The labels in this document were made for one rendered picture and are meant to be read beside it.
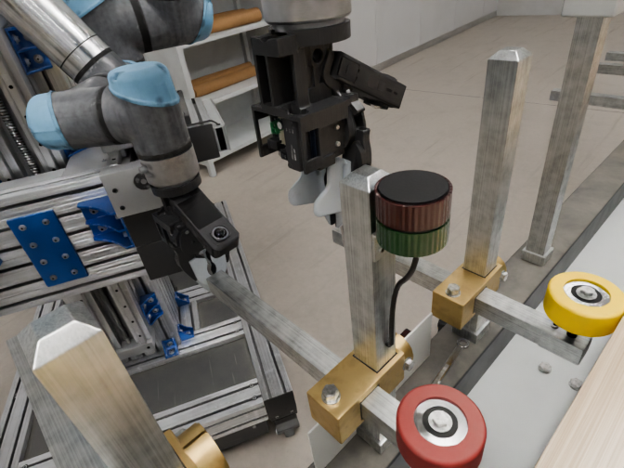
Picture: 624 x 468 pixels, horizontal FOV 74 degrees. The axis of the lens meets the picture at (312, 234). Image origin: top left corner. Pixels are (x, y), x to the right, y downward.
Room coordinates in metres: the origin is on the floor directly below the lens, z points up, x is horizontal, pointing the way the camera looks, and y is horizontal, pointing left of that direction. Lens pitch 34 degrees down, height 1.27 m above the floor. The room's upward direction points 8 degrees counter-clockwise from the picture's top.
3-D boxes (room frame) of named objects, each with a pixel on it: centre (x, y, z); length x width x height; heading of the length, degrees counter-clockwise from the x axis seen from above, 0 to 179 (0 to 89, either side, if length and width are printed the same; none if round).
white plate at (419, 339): (0.36, -0.06, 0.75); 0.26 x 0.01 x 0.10; 129
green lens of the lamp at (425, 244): (0.28, -0.08, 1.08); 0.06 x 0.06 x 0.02
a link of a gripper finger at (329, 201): (0.38, -0.03, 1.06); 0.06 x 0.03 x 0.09; 128
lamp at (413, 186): (0.28, -0.08, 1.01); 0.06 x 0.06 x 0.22; 39
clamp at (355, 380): (0.30, -0.04, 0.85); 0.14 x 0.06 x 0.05; 129
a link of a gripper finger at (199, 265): (0.55, 0.20, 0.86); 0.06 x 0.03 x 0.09; 39
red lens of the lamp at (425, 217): (0.28, -0.08, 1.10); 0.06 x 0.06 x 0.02
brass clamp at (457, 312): (0.46, -0.23, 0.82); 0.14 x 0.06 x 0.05; 129
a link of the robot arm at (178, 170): (0.55, 0.19, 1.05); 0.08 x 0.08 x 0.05
